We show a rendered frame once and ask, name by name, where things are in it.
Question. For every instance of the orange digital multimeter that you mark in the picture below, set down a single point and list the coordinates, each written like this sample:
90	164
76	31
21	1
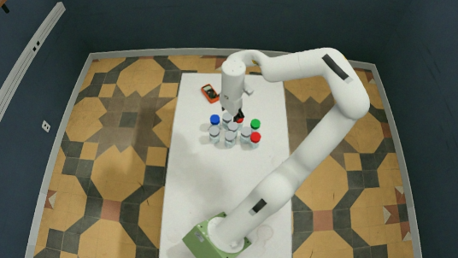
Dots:
210	93

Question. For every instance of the green-capped bottle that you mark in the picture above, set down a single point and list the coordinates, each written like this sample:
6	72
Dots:
255	125

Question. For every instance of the small bottle with red cap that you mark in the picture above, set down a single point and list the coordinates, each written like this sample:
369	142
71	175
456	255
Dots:
240	124
255	138

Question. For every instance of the blue bottle cap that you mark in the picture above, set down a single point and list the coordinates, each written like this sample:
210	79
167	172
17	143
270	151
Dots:
215	120

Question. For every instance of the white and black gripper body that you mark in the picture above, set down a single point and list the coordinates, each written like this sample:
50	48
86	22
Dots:
231	107

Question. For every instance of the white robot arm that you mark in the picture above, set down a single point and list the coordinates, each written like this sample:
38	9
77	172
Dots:
278	187

